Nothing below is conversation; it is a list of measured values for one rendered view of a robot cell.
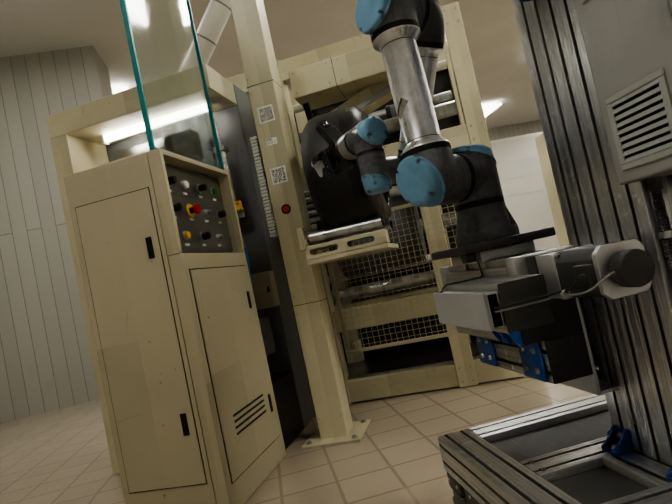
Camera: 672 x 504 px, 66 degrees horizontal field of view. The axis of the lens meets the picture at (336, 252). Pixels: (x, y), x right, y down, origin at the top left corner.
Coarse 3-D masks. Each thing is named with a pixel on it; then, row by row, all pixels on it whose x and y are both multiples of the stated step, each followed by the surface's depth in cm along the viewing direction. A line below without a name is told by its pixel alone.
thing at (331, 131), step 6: (324, 120) 152; (318, 126) 151; (324, 126) 151; (330, 126) 152; (318, 132) 152; (324, 132) 150; (330, 132) 150; (336, 132) 150; (324, 138) 151; (330, 138) 148; (336, 138) 149; (330, 144) 149
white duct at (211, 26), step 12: (216, 0) 273; (228, 0) 275; (216, 12) 274; (228, 12) 278; (204, 24) 275; (216, 24) 276; (204, 36) 276; (216, 36) 279; (204, 48) 277; (204, 60) 280
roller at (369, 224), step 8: (352, 224) 221; (360, 224) 220; (368, 224) 219; (376, 224) 219; (384, 224) 219; (312, 232) 227; (320, 232) 225; (328, 232) 223; (336, 232) 223; (344, 232) 222; (352, 232) 222; (312, 240) 226; (320, 240) 226
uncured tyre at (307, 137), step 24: (312, 120) 225; (336, 120) 217; (360, 120) 217; (312, 144) 215; (312, 168) 213; (312, 192) 217; (336, 192) 213; (360, 192) 212; (336, 216) 220; (360, 216) 220; (384, 216) 227
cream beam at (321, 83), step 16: (368, 48) 253; (320, 64) 259; (336, 64) 257; (352, 64) 255; (368, 64) 253; (304, 80) 261; (320, 80) 259; (336, 80) 257; (352, 80) 255; (368, 80) 258; (384, 80) 263; (304, 96) 262; (320, 96) 266; (336, 96) 272; (352, 96) 277
